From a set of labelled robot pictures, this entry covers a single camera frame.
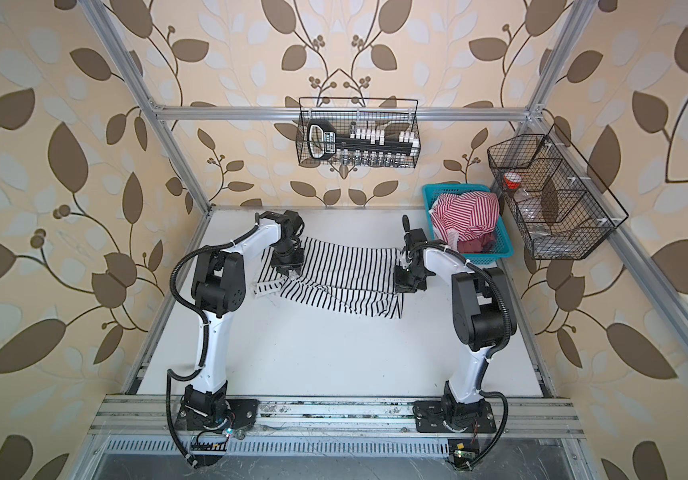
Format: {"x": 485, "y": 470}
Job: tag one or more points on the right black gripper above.
{"x": 401, "y": 284}

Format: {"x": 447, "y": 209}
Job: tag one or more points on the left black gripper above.
{"x": 289, "y": 267}

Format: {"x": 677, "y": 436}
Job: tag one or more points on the black white striped tank top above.
{"x": 339, "y": 278}

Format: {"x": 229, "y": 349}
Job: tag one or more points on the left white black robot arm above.
{"x": 211, "y": 282}

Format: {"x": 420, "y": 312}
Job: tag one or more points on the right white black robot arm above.
{"x": 481, "y": 320}

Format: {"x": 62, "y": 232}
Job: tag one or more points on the red white striped tank top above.
{"x": 466, "y": 222}

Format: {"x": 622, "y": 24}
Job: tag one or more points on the teal plastic basket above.
{"x": 503, "y": 247}

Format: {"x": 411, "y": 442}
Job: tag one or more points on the black vial rack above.
{"x": 375, "y": 147}

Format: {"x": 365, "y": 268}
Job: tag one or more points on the red capped plastic bottle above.
{"x": 514, "y": 183}

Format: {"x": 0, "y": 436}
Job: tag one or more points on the black white handled tool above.
{"x": 321, "y": 138}

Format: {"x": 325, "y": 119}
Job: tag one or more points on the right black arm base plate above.
{"x": 437, "y": 417}

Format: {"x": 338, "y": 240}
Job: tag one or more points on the back black wire basket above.
{"x": 341, "y": 111}

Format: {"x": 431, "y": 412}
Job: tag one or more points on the black wire basket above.
{"x": 341, "y": 111}
{"x": 573, "y": 209}

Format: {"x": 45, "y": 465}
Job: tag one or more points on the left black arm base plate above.
{"x": 239, "y": 414}

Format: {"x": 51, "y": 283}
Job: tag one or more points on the right black wire basket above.
{"x": 573, "y": 209}

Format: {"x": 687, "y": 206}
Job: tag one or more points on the aluminium front rail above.
{"x": 523, "y": 418}

